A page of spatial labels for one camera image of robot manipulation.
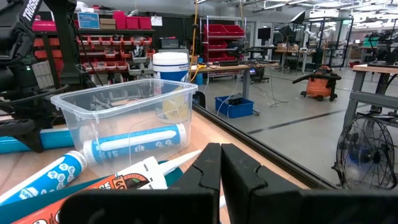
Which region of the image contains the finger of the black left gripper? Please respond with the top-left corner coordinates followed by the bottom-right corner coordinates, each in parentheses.
top-left (17, 128), bottom-right (45, 154)

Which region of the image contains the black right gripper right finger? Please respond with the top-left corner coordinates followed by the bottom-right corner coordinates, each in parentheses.
top-left (220, 143), bottom-right (398, 224)

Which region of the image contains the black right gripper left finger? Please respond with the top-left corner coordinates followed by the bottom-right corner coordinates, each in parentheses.
top-left (58, 142), bottom-right (222, 224)

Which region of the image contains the Lysol wipes canister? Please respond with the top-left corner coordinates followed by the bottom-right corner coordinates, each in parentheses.
top-left (151, 52), bottom-right (190, 124)

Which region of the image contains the blue plastic bin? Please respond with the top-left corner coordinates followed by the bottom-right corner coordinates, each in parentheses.
top-left (0, 159), bottom-right (185, 224)

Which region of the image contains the clear plastic container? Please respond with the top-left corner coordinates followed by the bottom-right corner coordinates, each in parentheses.
top-left (50, 78), bottom-right (199, 179)

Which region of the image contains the blue floor bin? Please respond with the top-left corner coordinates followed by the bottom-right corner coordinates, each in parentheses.
top-left (214, 95), bottom-right (255, 119)

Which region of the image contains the black floor fan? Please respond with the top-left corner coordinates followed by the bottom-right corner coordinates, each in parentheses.
top-left (331, 115), bottom-right (398, 191)

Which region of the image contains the rack with red bins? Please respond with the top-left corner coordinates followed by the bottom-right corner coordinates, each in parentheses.
top-left (30, 9), bottom-right (155, 77)

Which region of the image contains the blue sign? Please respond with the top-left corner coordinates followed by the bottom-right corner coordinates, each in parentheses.
top-left (76, 11), bottom-right (101, 30)

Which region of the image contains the orange shop vacuum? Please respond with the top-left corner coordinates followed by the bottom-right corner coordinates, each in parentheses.
top-left (292, 65), bottom-right (343, 102)

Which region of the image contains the wooden workbench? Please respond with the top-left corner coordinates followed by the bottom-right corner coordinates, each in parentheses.
top-left (189, 61), bottom-right (280, 101)

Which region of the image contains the grey-legged wooden table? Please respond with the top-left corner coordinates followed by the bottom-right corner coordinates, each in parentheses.
top-left (343, 63), bottom-right (398, 126)

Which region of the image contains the black monitor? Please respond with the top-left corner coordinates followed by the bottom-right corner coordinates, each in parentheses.
top-left (257, 27), bottom-right (272, 41)

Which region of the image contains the black photo softbox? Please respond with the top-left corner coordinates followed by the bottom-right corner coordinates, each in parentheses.
top-left (290, 10), bottom-right (307, 26)

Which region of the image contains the yellow hanging cord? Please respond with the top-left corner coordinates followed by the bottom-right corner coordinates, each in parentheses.
top-left (190, 0), bottom-right (201, 83)

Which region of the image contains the wire shelf with red bins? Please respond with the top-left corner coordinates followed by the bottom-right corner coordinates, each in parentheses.
top-left (198, 15), bottom-right (247, 63)

